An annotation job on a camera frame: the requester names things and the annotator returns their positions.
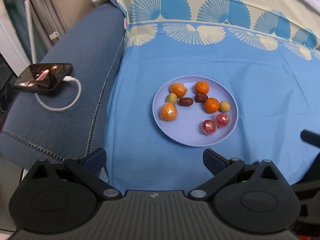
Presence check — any white charging cable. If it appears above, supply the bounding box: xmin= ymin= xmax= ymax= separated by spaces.
xmin=34 ymin=76 xmax=83 ymax=112

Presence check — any grey curtain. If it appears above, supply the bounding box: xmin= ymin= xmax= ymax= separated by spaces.
xmin=30 ymin=0 xmax=67 ymax=45

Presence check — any green olive fruit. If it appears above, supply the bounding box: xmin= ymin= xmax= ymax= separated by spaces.
xmin=219 ymin=101 xmax=231 ymax=113
xmin=166 ymin=93 xmax=178 ymax=104

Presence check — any lavender round plate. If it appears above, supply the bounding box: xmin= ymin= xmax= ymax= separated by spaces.
xmin=152 ymin=75 xmax=239 ymax=147

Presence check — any dark red date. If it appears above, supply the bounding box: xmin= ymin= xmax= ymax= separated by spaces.
xmin=195 ymin=93 xmax=208 ymax=103
xmin=178 ymin=98 xmax=194 ymax=107

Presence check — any small orange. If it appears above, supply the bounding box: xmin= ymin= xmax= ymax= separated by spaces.
xmin=194 ymin=81 xmax=209 ymax=95
xmin=203 ymin=98 xmax=220 ymax=114

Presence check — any blue cream patterned cloth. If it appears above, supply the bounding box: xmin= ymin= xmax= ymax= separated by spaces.
xmin=105 ymin=0 xmax=319 ymax=191

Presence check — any blue sofa armrest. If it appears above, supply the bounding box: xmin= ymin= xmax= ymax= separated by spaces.
xmin=1 ymin=3 xmax=125 ymax=169

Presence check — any white door frame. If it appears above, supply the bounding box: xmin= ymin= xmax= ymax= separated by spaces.
xmin=1 ymin=18 xmax=30 ymax=76

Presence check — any black smartphone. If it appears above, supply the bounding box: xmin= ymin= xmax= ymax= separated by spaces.
xmin=13 ymin=63 xmax=73 ymax=94

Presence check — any red fruit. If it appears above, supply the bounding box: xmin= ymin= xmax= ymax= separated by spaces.
xmin=201 ymin=120 xmax=217 ymax=135
xmin=214 ymin=113 xmax=230 ymax=127

